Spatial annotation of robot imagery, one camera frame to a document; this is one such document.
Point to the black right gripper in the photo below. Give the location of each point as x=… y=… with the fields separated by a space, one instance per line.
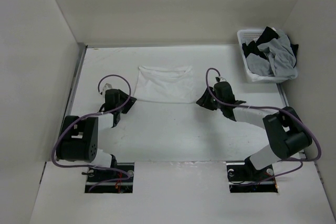
x=203 y=101

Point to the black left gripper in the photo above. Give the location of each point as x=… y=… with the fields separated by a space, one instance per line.
x=128 y=105

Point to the white tank top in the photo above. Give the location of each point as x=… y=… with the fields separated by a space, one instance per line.
x=166 y=85

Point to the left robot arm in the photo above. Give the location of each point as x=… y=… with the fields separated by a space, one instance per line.
x=80 y=143

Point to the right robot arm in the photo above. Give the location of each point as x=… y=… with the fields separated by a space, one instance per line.
x=285 y=133

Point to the grey folded tank top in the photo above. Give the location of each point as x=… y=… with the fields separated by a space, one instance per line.
x=259 y=66

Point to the black tank top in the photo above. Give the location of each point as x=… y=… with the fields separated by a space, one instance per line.
x=251 y=47

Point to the white plastic laundry basket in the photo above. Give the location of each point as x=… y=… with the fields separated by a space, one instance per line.
x=248 y=35

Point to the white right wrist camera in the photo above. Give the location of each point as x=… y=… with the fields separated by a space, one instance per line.
x=220 y=79

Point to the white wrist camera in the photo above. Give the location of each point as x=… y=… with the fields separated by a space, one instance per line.
x=106 y=87
x=220 y=79

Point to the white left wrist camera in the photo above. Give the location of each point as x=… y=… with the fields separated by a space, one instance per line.
x=106 y=87

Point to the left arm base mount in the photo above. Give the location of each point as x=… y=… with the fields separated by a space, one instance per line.
x=109 y=182

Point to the metal table edge rail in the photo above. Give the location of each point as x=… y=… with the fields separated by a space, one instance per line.
x=75 y=79

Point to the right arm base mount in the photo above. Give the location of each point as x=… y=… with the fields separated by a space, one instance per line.
x=243 y=180

